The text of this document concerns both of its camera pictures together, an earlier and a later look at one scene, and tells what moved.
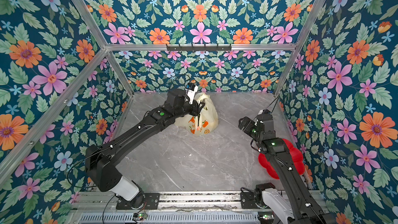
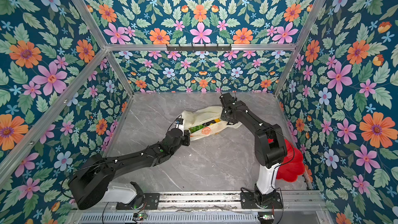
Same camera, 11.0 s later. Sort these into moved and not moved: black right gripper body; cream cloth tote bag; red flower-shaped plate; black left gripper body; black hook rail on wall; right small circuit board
Moved: black left gripper body; cream cloth tote bag; black right gripper body
Not moved: black hook rail on wall; right small circuit board; red flower-shaped plate
